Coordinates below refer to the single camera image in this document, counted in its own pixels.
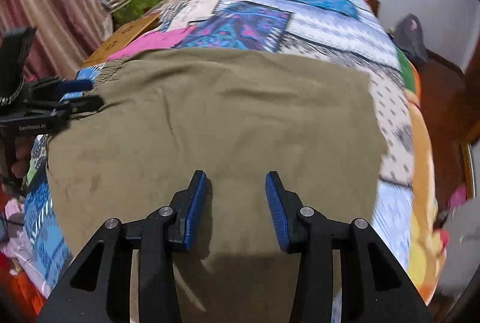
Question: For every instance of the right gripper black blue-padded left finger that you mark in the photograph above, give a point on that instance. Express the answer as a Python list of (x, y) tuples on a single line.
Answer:
[(169, 229)]

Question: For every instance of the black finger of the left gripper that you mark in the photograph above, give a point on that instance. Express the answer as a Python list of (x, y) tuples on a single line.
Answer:
[(79, 105)]

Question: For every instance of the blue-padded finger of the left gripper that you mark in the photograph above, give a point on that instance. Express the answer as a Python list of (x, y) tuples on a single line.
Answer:
[(74, 86)]

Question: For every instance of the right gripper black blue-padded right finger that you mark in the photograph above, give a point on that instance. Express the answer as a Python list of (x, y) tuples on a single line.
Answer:
[(302, 230)]

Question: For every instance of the olive green pants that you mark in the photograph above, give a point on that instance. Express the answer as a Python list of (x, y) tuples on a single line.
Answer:
[(236, 115)]

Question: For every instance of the person's left hand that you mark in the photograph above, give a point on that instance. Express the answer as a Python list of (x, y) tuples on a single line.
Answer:
[(24, 146)]

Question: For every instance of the wooden lap desk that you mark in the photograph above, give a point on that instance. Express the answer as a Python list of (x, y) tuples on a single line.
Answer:
[(121, 38)]

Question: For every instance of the striped pink curtain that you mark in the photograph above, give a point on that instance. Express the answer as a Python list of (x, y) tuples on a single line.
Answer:
[(68, 32)]

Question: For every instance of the green storage box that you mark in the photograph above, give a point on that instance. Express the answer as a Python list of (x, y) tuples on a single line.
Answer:
[(130, 10)]

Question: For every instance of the orange cartoon blanket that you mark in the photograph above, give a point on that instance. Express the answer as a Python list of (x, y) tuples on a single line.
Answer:
[(428, 247)]

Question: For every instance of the colourful patchwork bedspread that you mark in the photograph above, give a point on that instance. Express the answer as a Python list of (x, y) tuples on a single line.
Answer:
[(342, 32)]

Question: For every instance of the grey backpack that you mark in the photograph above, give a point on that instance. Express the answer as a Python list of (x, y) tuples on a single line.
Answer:
[(408, 37)]

